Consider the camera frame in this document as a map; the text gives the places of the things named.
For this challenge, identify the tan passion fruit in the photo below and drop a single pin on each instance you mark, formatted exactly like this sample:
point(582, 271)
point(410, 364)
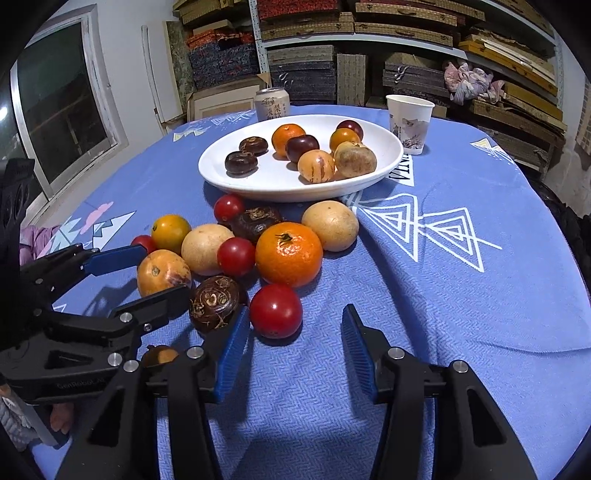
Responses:
point(205, 249)
point(330, 226)

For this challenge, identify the green marbled panel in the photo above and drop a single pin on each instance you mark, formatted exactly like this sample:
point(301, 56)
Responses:
point(180, 64)

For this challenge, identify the dark water chestnut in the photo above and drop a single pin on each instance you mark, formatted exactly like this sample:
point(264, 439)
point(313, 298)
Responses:
point(254, 146)
point(216, 302)
point(241, 163)
point(254, 224)

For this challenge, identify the red cherry tomato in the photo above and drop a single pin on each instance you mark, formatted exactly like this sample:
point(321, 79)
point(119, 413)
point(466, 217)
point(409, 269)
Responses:
point(143, 243)
point(275, 310)
point(229, 208)
point(236, 257)

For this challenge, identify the pink plastic bag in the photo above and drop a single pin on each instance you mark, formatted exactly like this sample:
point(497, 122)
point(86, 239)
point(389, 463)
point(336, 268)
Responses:
point(471, 81)

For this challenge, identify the small tan longan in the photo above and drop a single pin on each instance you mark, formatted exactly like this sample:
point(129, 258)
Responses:
point(159, 356)

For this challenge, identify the white plate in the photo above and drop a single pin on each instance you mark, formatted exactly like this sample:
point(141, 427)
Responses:
point(277, 184)

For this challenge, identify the orange passion fruit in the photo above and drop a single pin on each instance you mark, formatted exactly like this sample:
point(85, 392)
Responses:
point(161, 272)
point(316, 166)

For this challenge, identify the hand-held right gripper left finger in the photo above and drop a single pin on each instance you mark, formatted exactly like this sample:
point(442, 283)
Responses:
point(231, 355)

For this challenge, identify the large mandarin orange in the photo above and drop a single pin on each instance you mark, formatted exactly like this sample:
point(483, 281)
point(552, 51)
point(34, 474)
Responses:
point(288, 256)

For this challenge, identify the dark red plum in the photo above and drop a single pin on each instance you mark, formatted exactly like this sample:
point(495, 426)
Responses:
point(351, 127)
point(302, 146)

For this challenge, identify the aluminium frame window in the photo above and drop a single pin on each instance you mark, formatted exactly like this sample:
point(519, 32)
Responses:
point(60, 101)

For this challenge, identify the cardboard framed box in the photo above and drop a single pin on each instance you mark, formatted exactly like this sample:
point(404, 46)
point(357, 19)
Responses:
point(221, 101)

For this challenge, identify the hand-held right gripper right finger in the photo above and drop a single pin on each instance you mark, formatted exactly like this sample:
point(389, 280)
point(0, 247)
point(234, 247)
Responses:
point(358, 355)

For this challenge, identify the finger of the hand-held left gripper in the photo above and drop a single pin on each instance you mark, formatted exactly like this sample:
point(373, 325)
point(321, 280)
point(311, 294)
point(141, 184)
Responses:
point(161, 304)
point(115, 258)

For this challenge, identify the white board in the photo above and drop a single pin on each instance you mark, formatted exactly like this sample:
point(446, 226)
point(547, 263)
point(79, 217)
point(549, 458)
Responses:
point(154, 78)

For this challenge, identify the person's left hand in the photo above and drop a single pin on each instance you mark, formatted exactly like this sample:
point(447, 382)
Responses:
point(62, 415)

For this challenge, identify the pile of mixed gift boxes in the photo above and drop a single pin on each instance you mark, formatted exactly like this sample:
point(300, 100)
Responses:
point(217, 60)

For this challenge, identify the blue patterned tablecloth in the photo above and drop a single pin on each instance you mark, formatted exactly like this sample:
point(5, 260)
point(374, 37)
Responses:
point(438, 323)

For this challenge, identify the person's left forearm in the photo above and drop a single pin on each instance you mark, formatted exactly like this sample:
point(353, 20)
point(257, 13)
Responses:
point(11, 420)

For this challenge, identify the beige checked curtain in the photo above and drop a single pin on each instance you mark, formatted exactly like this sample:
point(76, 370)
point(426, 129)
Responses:
point(584, 115)

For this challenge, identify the printed paper cup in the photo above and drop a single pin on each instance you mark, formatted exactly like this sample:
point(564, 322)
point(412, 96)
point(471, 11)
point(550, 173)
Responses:
point(411, 124)

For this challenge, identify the pink cloth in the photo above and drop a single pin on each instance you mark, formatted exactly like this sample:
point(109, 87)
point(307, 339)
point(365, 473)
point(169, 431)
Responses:
point(39, 240)

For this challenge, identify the brownish passion fruit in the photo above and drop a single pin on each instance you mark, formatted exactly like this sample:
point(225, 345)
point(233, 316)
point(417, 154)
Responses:
point(355, 159)

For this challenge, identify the beverage can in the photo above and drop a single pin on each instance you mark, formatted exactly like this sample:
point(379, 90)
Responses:
point(272, 106)

